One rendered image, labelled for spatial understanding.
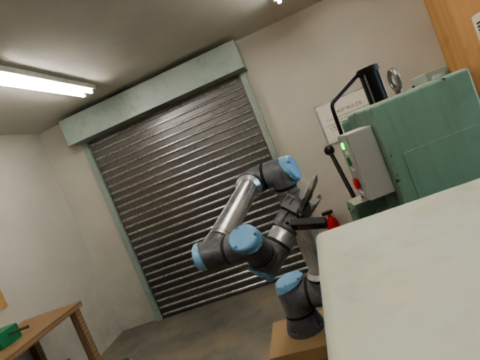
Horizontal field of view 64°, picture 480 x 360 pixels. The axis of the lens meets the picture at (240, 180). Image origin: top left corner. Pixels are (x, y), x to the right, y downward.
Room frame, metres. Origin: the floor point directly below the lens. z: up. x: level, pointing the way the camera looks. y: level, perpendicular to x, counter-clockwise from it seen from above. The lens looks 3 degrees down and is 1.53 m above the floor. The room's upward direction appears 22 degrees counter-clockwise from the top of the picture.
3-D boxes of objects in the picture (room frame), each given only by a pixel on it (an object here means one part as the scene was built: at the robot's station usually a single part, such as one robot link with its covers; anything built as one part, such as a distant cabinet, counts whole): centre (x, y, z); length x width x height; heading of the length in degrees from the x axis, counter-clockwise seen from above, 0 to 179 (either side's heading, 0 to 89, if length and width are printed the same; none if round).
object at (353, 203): (1.00, -0.29, 1.22); 0.09 x 0.08 x 0.15; 176
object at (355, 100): (4.10, -1.34, 1.48); 0.64 x 0.02 x 0.46; 78
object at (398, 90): (0.92, -0.43, 1.55); 0.06 x 0.02 x 0.07; 176
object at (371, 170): (0.90, -0.29, 1.40); 0.10 x 0.06 x 0.16; 176
